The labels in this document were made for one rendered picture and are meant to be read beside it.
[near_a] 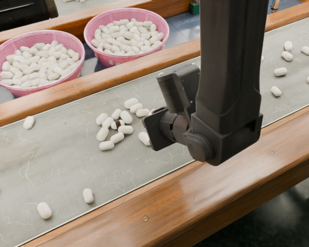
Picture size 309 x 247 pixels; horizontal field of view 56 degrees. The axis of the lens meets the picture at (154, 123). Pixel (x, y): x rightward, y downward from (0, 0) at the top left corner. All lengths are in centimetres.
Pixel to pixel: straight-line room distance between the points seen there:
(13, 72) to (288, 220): 125
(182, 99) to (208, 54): 11
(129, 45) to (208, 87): 65
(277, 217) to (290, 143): 82
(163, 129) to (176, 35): 65
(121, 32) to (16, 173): 55
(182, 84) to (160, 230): 27
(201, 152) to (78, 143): 39
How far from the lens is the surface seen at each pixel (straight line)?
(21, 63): 95
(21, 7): 48
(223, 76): 30
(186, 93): 39
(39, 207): 61
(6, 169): 70
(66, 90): 77
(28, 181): 67
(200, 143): 36
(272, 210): 149
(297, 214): 153
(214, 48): 30
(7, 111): 78
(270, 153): 67
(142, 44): 94
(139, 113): 70
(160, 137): 52
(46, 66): 91
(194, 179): 59
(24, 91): 83
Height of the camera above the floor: 128
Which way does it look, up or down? 50 degrees down
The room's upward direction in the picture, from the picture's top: straight up
